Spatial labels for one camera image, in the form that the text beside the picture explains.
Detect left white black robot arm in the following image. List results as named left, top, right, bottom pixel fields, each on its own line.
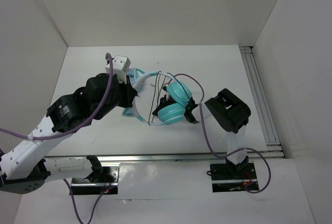
left=1, top=73, right=138, bottom=194

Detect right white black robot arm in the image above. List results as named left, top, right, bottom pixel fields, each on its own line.
left=184, top=88, right=251, bottom=178

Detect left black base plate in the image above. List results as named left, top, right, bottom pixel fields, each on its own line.
left=70, top=162, right=120, bottom=195

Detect aluminium side rail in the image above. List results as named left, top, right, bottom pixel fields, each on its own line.
left=239, top=46, right=285, bottom=158

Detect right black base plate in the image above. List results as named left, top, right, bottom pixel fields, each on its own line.
left=206, top=163, right=259, bottom=193

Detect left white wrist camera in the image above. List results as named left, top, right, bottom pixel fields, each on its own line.
left=105, top=53, right=131, bottom=84

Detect teal cat-ear headphones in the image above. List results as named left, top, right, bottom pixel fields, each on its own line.
left=122, top=68, right=193, bottom=126

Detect aluminium front rail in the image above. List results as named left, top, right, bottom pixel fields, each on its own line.
left=47, top=150, right=285, bottom=163

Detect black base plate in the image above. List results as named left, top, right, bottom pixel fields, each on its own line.
left=206, top=163, right=259, bottom=193
left=70, top=162, right=120, bottom=195

